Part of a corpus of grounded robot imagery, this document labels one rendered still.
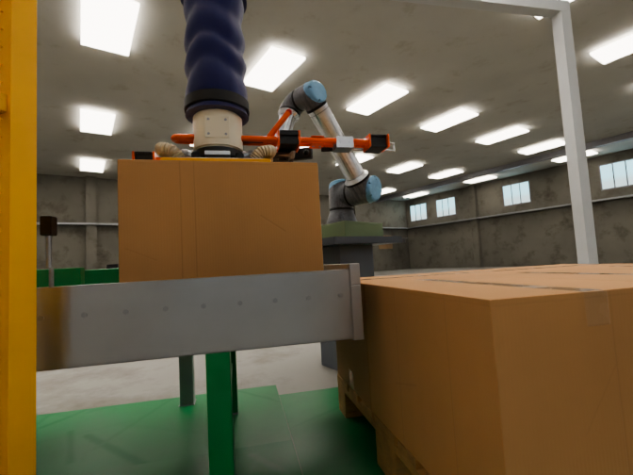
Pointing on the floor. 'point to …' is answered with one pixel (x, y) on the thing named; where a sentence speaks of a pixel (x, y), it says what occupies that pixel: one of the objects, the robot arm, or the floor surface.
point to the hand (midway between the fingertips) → (294, 141)
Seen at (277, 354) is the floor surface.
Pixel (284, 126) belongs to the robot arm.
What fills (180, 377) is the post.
